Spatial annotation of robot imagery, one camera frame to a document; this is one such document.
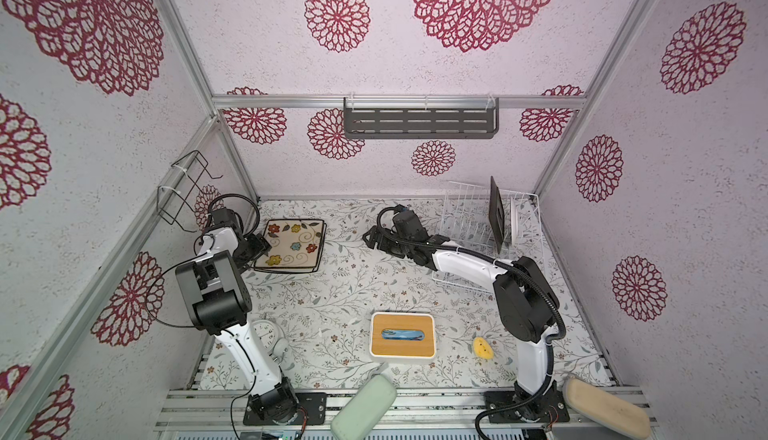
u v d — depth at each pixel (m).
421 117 0.94
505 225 1.05
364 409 0.73
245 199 0.88
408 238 0.72
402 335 0.84
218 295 0.54
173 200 0.75
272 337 0.82
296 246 1.03
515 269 0.54
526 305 0.51
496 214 0.92
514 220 0.97
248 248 0.86
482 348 0.81
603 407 0.72
